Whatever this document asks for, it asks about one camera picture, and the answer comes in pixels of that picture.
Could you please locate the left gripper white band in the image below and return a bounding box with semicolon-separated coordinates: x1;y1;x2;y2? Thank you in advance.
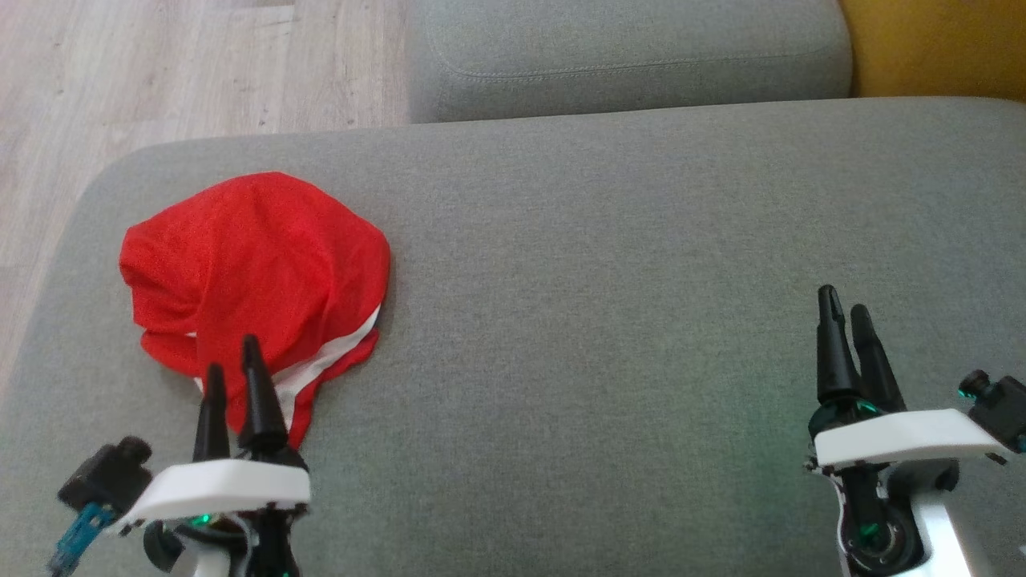
120;334;312;531

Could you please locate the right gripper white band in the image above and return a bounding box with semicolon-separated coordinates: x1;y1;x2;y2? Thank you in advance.
806;284;1014;474

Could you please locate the red and white jersey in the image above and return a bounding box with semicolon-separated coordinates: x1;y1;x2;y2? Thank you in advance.
119;171;392;451

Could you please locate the grey fabric sofa seat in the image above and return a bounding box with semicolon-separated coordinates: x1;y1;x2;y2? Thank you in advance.
0;96;1026;577

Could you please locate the yellow upholstered furniture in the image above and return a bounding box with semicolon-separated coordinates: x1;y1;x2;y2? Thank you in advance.
837;0;1026;102

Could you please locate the grey sofa back cushion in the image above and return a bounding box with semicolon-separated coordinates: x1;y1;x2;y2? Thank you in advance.
407;0;854;124

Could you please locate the blue left camera connector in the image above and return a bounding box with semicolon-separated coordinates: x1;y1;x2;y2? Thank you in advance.
48;503;115;576

